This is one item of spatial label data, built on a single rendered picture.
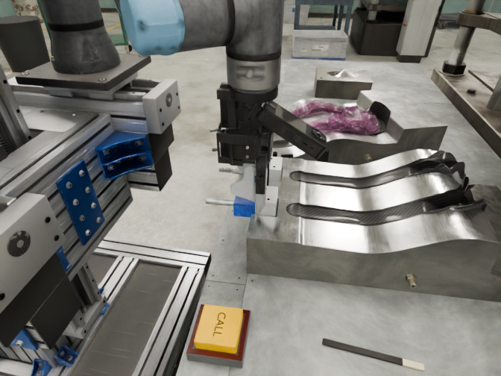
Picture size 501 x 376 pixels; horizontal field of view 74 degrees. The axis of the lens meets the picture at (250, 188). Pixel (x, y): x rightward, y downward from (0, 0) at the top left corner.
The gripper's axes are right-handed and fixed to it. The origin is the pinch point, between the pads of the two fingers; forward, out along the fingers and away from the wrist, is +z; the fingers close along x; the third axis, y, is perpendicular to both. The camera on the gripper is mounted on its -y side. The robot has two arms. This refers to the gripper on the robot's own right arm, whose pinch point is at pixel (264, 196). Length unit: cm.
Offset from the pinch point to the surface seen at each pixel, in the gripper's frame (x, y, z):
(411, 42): -424, -143, 65
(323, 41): -354, -29, 52
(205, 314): 19.6, 6.4, 7.5
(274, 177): -8.3, -1.2, 1.3
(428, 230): 5.7, -26.1, -0.7
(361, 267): 8.3, -17.2, 6.3
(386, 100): -50, -30, 0
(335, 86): -78, -18, 6
